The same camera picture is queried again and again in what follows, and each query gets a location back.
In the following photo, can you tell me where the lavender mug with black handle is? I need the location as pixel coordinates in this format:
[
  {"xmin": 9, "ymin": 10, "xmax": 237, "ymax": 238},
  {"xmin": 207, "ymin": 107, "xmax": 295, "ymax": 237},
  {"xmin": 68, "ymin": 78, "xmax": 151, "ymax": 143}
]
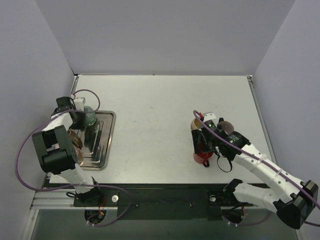
[{"xmin": 217, "ymin": 117, "xmax": 234, "ymax": 135}]

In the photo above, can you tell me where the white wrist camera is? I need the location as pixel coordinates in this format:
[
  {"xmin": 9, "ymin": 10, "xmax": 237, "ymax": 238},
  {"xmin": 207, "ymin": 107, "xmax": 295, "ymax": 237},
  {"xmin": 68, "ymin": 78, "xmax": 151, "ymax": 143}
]
[
  {"xmin": 199, "ymin": 112, "xmax": 217, "ymax": 123},
  {"xmin": 73, "ymin": 97, "xmax": 86, "ymax": 111}
]

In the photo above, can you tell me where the cream mug with blue drips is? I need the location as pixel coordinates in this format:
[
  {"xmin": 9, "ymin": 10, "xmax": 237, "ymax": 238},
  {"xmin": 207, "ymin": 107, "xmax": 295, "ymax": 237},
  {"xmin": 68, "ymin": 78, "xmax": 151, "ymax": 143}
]
[{"xmin": 190, "ymin": 118, "xmax": 203, "ymax": 131}]

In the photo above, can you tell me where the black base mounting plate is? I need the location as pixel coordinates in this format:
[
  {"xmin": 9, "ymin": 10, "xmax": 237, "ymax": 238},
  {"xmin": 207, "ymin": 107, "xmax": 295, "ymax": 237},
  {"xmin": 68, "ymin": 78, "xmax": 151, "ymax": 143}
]
[{"xmin": 73, "ymin": 183, "xmax": 244, "ymax": 221}]

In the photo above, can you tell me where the pink mug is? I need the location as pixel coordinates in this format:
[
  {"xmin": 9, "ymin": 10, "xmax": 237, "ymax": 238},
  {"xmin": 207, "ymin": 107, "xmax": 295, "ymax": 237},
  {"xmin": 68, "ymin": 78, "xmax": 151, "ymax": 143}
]
[{"xmin": 75, "ymin": 148, "xmax": 84, "ymax": 164}]

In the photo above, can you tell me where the red mug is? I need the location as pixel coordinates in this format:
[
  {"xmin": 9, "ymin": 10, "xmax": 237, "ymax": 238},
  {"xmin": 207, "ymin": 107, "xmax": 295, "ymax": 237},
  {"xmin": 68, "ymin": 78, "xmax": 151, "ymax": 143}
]
[{"xmin": 193, "ymin": 152, "xmax": 213, "ymax": 168}]

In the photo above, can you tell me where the brown striped mug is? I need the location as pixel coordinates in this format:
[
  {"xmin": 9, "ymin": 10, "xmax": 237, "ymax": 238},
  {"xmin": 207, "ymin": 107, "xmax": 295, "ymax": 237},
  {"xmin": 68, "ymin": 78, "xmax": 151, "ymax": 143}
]
[{"xmin": 67, "ymin": 129, "xmax": 83, "ymax": 150}]

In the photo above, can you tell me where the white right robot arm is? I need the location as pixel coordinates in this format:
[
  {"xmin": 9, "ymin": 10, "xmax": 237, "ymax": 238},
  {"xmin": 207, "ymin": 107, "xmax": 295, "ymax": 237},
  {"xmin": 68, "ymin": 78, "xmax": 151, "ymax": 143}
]
[{"xmin": 190, "ymin": 119, "xmax": 319, "ymax": 230}]

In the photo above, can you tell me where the stainless steel tray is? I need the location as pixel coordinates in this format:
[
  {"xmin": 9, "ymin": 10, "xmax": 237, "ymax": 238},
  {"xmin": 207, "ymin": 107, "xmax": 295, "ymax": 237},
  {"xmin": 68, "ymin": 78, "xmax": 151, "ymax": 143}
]
[{"xmin": 74, "ymin": 111, "xmax": 116, "ymax": 171}]

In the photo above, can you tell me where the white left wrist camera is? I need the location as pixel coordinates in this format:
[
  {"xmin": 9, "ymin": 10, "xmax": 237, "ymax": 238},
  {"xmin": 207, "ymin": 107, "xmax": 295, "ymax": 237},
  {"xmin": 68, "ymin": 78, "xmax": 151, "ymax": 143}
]
[{"xmin": 73, "ymin": 97, "xmax": 86, "ymax": 111}]

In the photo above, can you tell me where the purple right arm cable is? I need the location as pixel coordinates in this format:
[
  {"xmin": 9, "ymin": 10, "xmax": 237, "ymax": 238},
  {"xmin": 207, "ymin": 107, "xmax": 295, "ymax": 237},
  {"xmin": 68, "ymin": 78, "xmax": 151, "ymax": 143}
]
[{"xmin": 192, "ymin": 108, "xmax": 320, "ymax": 227}]

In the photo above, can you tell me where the aluminium table edge rail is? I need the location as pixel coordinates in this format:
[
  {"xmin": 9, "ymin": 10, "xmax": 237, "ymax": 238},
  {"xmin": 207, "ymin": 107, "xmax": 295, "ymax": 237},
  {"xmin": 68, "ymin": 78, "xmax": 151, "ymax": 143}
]
[{"xmin": 246, "ymin": 75, "xmax": 278, "ymax": 165}]

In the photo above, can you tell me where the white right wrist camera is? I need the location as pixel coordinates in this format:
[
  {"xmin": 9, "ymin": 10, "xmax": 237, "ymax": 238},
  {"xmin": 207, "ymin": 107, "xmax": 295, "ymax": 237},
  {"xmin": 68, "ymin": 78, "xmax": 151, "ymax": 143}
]
[{"xmin": 199, "ymin": 112, "xmax": 217, "ymax": 123}]

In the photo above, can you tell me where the teal green mug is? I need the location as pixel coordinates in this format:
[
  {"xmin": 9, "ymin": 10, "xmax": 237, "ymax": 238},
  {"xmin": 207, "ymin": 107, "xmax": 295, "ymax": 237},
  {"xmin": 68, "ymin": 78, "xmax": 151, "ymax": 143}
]
[{"xmin": 83, "ymin": 105, "xmax": 97, "ymax": 130}]

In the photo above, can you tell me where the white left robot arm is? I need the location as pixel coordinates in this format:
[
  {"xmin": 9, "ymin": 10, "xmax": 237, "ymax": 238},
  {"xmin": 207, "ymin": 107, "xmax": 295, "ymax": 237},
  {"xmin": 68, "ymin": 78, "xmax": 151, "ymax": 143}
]
[{"xmin": 32, "ymin": 96, "xmax": 104, "ymax": 206}]

